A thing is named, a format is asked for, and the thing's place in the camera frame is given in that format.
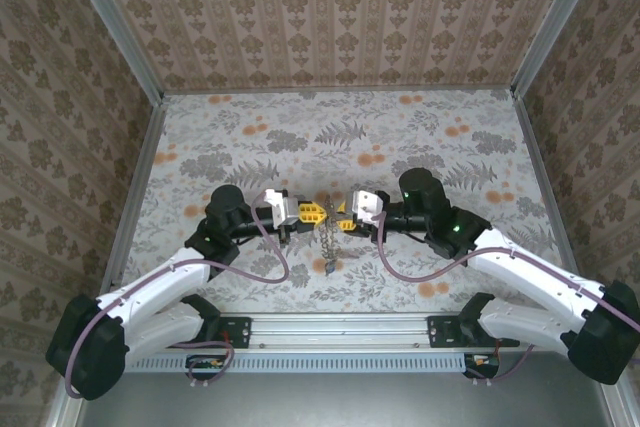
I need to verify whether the grey metal panel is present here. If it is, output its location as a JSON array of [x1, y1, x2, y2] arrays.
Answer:
[[49, 369, 624, 427]]

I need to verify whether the aluminium side rail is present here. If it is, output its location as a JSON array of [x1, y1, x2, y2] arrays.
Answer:
[[513, 94, 576, 278], [102, 96, 169, 294]]

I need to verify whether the aluminium back rail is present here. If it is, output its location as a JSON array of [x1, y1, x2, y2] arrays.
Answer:
[[162, 88, 516, 97]]

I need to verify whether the large keyring with many keys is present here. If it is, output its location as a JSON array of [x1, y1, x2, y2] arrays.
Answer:
[[317, 194, 361, 277]]

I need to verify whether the small wiring connector board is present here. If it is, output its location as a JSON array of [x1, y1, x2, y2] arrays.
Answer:
[[462, 352, 502, 379], [185, 354, 234, 381]]

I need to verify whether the aluminium frame post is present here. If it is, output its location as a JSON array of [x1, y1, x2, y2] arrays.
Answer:
[[510, 0, 610, 99], [58, 0, 165, 104]]

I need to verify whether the grey slotted cable duct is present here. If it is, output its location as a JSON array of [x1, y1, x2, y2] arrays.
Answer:
[[124, 350, 469, 374]]

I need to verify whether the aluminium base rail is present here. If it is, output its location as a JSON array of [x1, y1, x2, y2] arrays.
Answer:
[[214, 311, 437, 351]]

